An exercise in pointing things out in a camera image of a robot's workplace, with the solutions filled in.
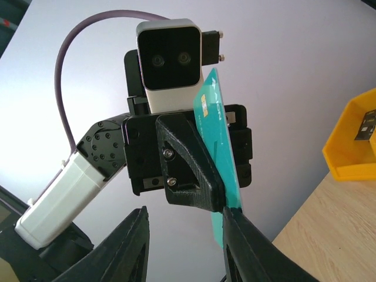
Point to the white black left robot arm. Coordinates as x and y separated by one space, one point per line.
38 247

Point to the teal green card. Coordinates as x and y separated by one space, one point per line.
212 125

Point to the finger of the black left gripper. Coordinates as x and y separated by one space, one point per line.
190 176

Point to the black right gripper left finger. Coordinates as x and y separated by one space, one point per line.
122 256

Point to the yellow three-compartment bin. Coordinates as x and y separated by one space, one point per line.
350 150

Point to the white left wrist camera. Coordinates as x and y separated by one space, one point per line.
170 57

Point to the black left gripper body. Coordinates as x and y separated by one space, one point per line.
141 147

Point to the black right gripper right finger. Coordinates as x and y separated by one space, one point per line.
250 256

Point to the black card stack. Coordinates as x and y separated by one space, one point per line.
367 126

